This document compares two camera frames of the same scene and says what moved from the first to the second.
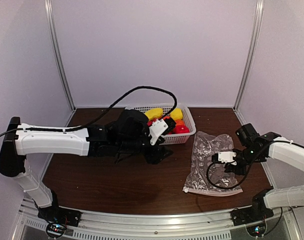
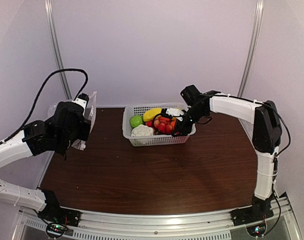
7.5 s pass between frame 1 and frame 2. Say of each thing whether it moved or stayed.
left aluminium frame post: stayed
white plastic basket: stayed
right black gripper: moved
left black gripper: moved
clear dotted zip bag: moved
